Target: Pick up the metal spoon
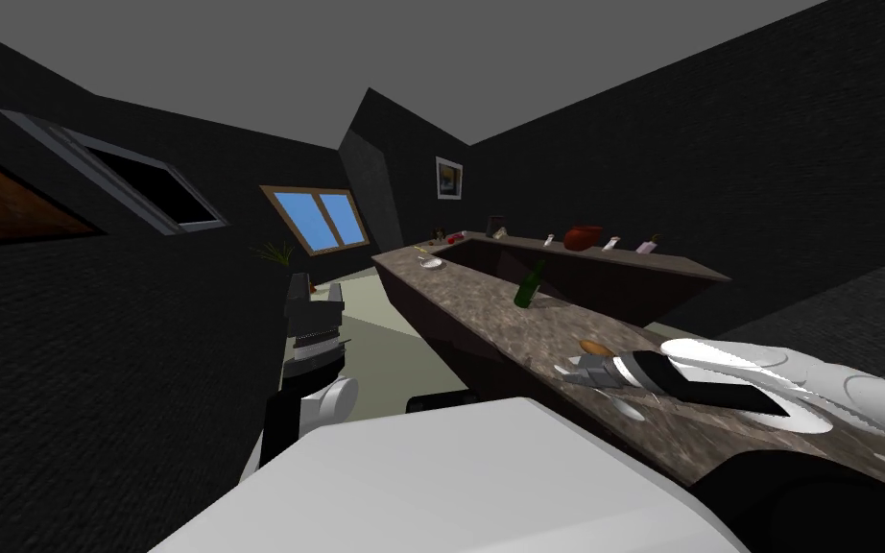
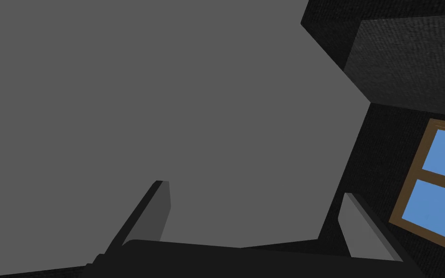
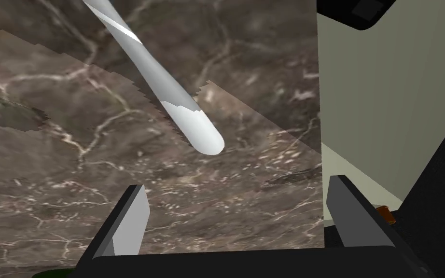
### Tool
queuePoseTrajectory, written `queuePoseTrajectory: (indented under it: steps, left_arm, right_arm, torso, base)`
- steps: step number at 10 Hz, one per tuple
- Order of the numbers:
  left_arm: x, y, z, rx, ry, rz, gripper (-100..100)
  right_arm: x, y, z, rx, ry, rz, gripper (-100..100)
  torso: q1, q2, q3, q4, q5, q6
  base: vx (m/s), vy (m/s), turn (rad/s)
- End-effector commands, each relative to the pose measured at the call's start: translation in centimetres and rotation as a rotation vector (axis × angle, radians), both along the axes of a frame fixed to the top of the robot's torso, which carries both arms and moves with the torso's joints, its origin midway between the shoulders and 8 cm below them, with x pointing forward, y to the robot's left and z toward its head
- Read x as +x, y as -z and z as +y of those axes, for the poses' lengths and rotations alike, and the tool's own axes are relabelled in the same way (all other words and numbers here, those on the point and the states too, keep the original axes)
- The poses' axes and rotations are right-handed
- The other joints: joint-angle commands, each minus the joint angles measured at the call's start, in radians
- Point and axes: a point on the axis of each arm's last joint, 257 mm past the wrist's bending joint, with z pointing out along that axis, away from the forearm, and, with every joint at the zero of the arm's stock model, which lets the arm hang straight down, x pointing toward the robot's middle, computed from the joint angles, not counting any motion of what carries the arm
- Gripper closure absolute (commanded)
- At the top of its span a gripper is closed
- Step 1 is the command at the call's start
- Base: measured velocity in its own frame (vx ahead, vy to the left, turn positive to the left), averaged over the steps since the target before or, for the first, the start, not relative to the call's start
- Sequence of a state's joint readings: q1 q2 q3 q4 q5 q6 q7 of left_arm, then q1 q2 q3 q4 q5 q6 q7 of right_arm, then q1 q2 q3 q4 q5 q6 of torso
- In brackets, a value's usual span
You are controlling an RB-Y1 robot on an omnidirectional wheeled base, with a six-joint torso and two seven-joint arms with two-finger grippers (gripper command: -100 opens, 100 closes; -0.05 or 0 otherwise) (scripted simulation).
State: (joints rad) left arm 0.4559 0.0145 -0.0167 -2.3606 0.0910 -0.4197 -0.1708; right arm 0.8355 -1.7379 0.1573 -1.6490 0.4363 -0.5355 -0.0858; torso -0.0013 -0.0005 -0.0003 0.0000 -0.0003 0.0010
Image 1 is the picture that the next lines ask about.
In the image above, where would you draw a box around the wooden framed blue window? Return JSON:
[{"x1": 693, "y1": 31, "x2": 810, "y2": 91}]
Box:
[{"x1": 259, "y1": 183, "x2": 371, "y2": 258}]

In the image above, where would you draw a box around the red-brown clay pot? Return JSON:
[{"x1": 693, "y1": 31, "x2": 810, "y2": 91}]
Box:
[{"x1": 562, "y1": 226, "x2": 605, "y2": 253}]

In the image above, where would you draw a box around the white plate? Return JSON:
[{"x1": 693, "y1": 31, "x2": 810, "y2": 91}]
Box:
[{"x1": 749, "y1": 387, "x2": 835, "y2": 437}]

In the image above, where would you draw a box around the white framed wall picture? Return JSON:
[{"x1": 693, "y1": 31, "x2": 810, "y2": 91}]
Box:
[{"x1": 434, "y1": 156, "x2": 466, "y2": 202}]

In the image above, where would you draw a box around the green potted plant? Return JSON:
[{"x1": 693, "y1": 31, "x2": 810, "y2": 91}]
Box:
[{"x1": 253, "y1": 241, "x2": 296, "y2": 271}]

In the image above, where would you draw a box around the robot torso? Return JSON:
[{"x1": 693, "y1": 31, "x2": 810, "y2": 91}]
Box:
[{"x1": 148, "y1": 390, "x2": 752, "y2": 553}]

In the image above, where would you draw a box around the green glass bottle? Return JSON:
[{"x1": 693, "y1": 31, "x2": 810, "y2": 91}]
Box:
[{"x1": 513, "y1": 259, "x2": 548, "y2": 311}]

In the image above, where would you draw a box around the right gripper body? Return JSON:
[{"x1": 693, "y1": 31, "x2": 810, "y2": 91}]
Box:
[{"x1": 554, "y1": 353, "x2": 622, "y2": 389}]

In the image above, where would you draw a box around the grey framed dark window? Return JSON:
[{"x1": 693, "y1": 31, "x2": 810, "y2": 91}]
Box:
[{"x1": 0, "y1": 108, "x2": 230, "y2": 237}]

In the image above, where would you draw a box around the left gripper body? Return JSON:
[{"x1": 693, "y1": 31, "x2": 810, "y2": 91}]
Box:
[{"x1": 284, "y1": 299, "x2": 347, "y2": 362}]

